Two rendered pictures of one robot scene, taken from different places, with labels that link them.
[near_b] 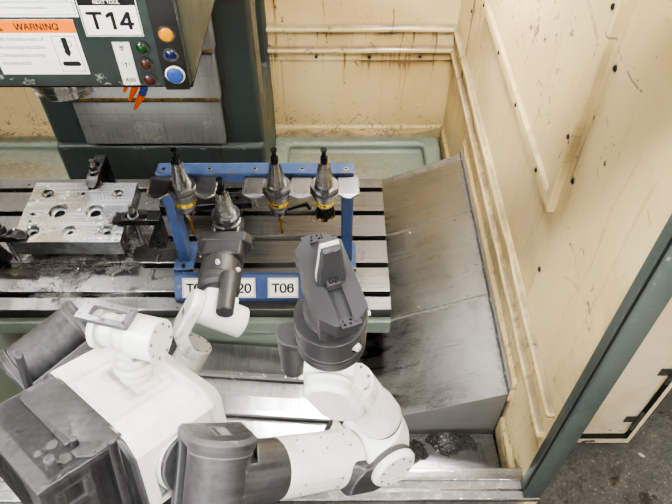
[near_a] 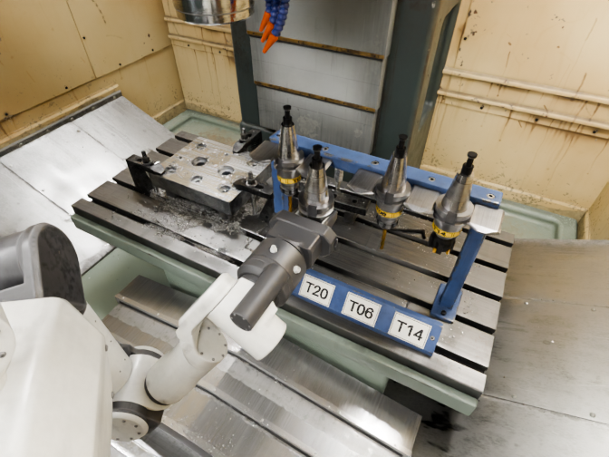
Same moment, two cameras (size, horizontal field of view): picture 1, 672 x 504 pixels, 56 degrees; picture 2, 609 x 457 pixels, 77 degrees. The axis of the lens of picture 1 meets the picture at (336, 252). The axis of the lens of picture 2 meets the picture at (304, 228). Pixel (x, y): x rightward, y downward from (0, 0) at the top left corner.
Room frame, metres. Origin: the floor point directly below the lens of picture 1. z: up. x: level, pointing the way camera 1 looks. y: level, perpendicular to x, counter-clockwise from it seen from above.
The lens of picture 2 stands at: (0.52, 0.02, 1.66)
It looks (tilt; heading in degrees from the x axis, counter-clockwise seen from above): 44 degrees down; 28
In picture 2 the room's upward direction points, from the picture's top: straight up
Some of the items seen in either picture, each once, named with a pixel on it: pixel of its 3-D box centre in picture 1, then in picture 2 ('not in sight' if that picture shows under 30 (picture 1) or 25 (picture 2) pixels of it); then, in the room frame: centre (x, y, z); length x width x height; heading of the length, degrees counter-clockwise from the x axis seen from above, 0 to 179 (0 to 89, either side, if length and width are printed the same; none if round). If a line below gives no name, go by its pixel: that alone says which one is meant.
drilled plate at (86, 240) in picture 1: (79, 217); (214, 172); (1.24, 0.71, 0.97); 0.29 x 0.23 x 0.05; 90
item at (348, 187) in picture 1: (348, 187); (485, 220); (1.09, -0.03, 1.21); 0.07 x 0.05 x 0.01; 0
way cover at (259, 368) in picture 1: (190, 406); (227, 386); (0.80, 0.38, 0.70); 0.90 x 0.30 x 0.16; 90
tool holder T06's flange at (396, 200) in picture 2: (277, 187); (392, 191); (1.09, 0.14, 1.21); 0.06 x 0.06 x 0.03
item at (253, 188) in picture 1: (253, 188); (364, 183); (1.09, 0.19, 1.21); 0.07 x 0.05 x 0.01; 0
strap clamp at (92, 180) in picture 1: (98, 177); (246, 147); (1.39, 0.69, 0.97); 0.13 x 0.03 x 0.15; 0
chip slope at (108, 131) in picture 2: not in sight; (104, 185); (1.19, 1.25, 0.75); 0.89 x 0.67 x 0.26; 0
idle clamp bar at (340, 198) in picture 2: (206, 207); (323, 201); (1.31, 0.37, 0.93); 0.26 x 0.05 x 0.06; 95
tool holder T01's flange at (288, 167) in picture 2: (182, 188); (288, 160); (1.09, 0.36, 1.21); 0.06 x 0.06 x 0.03
